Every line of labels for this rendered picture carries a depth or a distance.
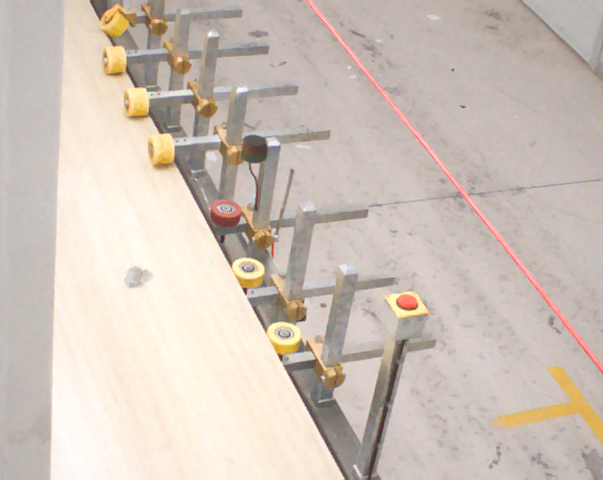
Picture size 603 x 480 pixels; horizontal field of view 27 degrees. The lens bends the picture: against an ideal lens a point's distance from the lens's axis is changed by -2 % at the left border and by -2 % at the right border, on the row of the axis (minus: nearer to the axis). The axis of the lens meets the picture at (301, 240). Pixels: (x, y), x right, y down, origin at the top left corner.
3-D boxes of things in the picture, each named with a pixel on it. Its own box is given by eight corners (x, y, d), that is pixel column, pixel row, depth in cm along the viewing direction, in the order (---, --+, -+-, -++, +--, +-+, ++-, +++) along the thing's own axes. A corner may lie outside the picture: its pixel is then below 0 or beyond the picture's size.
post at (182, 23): (174, 141, 410) (187, 6, 382) (177, 147, 408) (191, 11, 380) (163, 142, 409) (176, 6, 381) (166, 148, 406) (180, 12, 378)
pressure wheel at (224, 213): (231, 231, 349) (236, 196, 343) (241, 249, 344) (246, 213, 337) (203, 234, 346) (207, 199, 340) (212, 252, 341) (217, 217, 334)
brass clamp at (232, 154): (231, 138, 364) (233, 123, 361) (247, 164, 354) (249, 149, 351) (210, 140, 361) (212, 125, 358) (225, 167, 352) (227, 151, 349)
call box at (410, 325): (407, 318, 274) (414, 290, 269) (421, 340, 269) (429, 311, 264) (378, 323, 271) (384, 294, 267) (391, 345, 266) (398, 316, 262)
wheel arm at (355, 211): (362, 213, 360) (364, 201, 358) (367, 220, 358) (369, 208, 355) (213, 231, 344) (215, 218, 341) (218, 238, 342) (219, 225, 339)
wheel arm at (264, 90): (293, 89, 389) (294, 79, 387) (297, 95, 386) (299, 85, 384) (132, 102, 370) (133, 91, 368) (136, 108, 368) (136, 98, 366)
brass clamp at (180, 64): (179, 52, 400) (180, 38, 397) (192, 74, 390) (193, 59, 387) (160, 54, 397) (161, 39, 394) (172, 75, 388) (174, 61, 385)
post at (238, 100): (225, 226, 373) (244, 81, 345) (229, 233, 370) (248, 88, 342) (213, 228, 371) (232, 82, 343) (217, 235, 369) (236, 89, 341)
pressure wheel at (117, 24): (108, 30, 413) (125, 13, 411) (115, 42, 407) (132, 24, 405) (95, 21, 409) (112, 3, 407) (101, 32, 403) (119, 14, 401)
